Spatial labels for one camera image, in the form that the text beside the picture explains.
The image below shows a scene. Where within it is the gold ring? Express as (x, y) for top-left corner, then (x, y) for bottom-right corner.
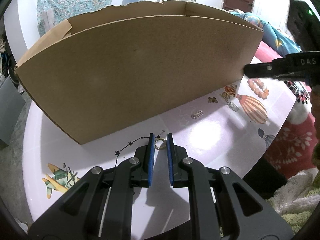
(154, 138), (167, 150)

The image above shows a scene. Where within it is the silver hair clip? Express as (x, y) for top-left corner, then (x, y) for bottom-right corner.
(191, 110), (204, 119)

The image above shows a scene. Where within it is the right human hand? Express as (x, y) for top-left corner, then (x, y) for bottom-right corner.
(310, 85), (320, 140)

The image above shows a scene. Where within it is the blue patterned blanket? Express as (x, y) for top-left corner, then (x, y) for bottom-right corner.
(228, 9), (302, 57)

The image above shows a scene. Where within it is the silver rectangular pendant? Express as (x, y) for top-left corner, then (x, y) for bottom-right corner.
(228, 102), (239, 112)

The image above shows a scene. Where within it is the pink printed table mat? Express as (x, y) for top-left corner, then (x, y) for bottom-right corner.
(23, 77), (295, 239)

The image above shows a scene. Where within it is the bronze butterfly charm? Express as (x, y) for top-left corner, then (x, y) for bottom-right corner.
(208, 97), (218, 103)

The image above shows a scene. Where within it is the pink floral bed blanket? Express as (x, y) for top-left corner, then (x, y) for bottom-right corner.
(252, 41), (320, 181)

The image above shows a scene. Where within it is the brown cardboard box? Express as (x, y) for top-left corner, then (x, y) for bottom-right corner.
(15, 1), (263, 145)

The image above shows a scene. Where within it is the white green fuzzy blanket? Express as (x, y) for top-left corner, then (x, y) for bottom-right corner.
(266, 168), (319, 234)

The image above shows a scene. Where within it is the grey box on floor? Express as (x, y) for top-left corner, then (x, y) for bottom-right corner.
(0, 77), (25, 150)

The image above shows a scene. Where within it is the orange bead bracelet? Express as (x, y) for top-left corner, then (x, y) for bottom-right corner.
(247, 77), (270, 100)

